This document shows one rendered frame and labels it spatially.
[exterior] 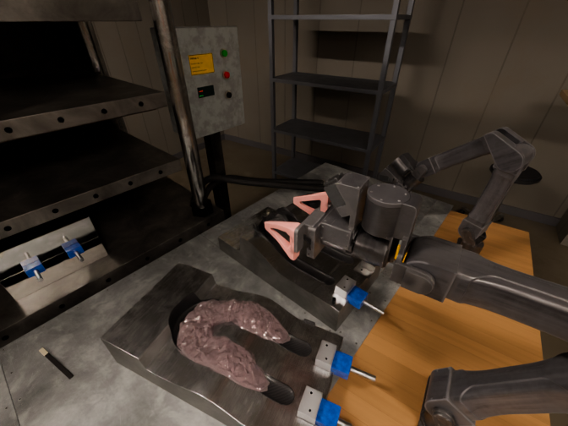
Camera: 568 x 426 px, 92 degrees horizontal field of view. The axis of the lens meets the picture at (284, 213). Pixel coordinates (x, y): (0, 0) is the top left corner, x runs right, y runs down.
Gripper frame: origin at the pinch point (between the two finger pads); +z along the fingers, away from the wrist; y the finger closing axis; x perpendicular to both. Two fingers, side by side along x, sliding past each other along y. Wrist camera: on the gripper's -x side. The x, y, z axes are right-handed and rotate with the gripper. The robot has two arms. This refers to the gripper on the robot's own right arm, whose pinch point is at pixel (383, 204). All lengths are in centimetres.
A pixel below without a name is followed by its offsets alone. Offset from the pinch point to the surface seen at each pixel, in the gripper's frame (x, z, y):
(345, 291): 4, -11, 57
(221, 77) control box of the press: -86, -2, 17
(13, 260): -67, 30, 105
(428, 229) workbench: 19.0, -5.5, -0.8
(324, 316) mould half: 6, -2, 61
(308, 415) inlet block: 12, -11, 85
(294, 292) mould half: -4, 2, 60
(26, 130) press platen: -84, 1, 86
